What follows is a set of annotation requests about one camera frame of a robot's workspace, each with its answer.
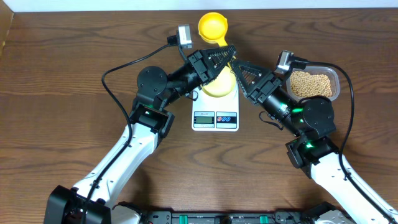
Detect yellow plastic measuring scoop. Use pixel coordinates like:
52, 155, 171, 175
198, 12, 228, 47

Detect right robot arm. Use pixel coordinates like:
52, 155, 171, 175
231, 55, 397, 223

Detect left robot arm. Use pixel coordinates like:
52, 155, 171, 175
44, 45, 236, 223

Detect pale yellow bowl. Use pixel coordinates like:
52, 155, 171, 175
202, 66, 236, 98

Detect white digital kitchen scale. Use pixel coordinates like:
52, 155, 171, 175
192, 85, 239, 132

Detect soybeans in container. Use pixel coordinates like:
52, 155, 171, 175
290, 71, 332, 98

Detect clear plastic container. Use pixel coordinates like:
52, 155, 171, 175
286, 66, 340, 101

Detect black left camera cable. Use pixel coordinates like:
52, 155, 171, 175
79, 34, 189, 224

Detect black camera cable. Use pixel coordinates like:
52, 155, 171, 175
290, 55, 398, 224
79, 34, 189, 224

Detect black right camera cable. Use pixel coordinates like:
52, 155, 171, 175
290, 55, 398, 224

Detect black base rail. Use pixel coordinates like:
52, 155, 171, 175
111, 202, 358, 224

